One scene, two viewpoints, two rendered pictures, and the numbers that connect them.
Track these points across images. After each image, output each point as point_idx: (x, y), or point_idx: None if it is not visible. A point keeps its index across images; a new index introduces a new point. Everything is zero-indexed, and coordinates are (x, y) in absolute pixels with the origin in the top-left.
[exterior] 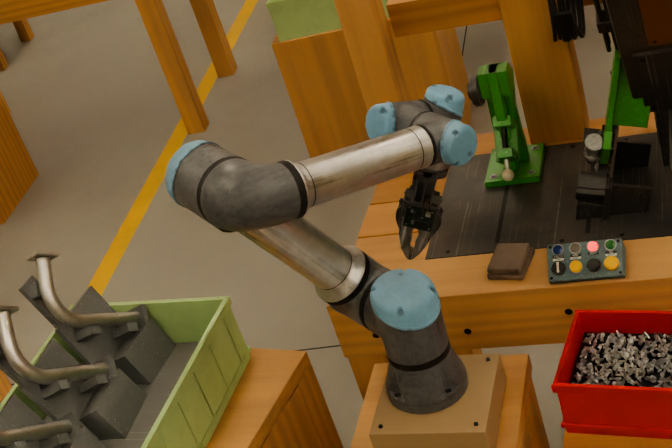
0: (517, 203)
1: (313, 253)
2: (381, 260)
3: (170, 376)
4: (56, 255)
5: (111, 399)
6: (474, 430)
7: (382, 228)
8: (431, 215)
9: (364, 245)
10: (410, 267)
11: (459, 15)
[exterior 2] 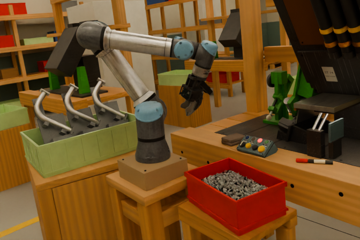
0: (265, 128)
1: (126, 80)
2: (205, 130)
3: None
4: (104, 82)
5: (91, 131)
6: (142, 172)
7: (219, 124)
8: (189, 94)
9: (207, 126)
10: (206, 132)
11: (288, 56)
